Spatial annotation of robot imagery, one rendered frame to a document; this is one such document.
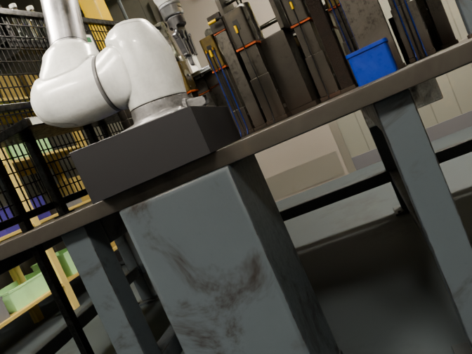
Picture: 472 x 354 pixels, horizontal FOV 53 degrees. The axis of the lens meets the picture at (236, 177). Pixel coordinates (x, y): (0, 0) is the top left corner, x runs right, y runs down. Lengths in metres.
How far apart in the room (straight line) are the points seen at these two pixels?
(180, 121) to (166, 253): 0.32
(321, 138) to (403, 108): 3.21
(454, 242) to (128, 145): 0.75
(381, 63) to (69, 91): 0.79
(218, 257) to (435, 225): 0.49
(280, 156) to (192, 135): 3.31
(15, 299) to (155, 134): 2.67
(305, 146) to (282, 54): 2.74
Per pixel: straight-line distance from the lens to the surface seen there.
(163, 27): 1.86
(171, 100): 1.18
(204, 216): 1.09
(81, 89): 1.24
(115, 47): 1.23
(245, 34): 1.55
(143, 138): 1.07
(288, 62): 1.58
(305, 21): 1.59
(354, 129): 4.30
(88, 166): 1.14
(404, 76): 1.03
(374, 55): 1.31
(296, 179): 4.32
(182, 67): 1.81
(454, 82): 4.38
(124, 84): 1.20
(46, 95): 1.29
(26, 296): 3.66
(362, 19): 1.43
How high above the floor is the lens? 0.71
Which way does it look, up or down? 5 degrees down
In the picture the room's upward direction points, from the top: 24 degrees counter-clockwise
